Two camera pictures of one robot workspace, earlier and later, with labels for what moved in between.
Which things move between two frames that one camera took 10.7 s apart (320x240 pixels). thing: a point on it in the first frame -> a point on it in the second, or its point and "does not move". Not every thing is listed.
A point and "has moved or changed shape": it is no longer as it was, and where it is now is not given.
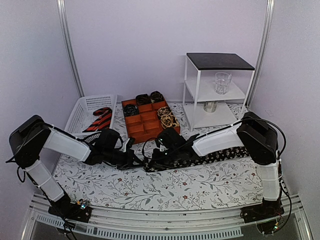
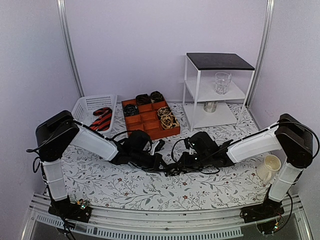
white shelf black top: x=216 y=87 does not move
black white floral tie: x=213 y=156 has moved or changed shape
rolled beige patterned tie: x=168 y=121 does not move
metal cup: x=210 y=106 does not move
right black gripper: x=156 y=162 -> x=184 y=165
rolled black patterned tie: x=130 y=109 does not move
